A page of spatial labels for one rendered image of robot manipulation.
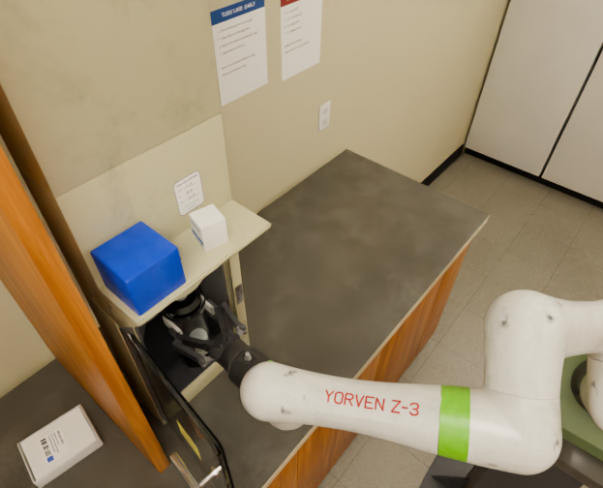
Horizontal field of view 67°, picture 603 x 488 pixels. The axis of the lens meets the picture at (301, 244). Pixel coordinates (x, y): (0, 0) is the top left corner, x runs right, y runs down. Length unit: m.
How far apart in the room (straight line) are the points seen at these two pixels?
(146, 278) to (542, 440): 0.64
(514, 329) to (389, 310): 0.78
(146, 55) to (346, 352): 0.99
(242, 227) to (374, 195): 1.07
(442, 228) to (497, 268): 1.34
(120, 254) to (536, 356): 0.66
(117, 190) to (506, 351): 0.66
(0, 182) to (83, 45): 0.21
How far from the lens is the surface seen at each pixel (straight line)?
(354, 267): 1.61
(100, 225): 0.80
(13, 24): 0.65
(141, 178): 0.80
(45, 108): 0.69
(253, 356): 1.03
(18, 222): 0.62
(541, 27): 3.52
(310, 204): 1.84
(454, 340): 2.68
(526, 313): 0.78
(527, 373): 0.79
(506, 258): 3.22
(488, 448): 0.81
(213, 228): 0.85
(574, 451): 1.46
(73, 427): 1.37
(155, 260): 0.75
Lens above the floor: 2.13
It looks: 45 degrees down
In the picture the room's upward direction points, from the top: 1 degrees clockwise
